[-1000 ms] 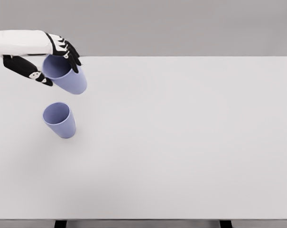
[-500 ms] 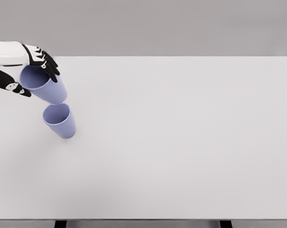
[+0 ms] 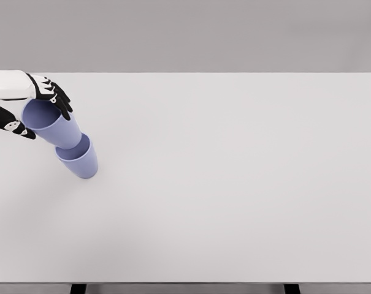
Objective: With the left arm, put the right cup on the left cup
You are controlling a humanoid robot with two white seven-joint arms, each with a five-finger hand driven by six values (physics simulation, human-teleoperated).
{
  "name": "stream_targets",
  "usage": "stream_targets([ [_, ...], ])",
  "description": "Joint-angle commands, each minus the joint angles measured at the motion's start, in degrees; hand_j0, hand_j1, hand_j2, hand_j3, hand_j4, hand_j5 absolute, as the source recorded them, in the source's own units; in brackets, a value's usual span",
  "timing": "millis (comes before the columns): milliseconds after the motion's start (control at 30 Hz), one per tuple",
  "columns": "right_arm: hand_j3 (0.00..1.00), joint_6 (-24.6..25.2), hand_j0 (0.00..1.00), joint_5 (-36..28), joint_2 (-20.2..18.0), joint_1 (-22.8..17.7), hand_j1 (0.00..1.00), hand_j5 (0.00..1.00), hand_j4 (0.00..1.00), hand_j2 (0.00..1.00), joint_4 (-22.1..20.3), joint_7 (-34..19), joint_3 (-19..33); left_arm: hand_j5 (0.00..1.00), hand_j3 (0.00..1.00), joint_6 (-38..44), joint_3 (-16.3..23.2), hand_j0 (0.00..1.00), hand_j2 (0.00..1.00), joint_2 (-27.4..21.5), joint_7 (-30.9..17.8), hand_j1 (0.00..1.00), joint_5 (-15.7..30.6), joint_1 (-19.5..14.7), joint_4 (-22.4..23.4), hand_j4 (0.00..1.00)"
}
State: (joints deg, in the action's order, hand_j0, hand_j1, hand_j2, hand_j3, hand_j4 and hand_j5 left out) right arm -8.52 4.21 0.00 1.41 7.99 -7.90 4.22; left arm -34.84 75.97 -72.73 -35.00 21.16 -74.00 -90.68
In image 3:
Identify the lavender blue plastic cup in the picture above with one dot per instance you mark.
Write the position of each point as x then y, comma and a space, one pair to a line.
84, 162
55, 128

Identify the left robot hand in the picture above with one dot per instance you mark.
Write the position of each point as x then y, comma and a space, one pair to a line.
10, 84

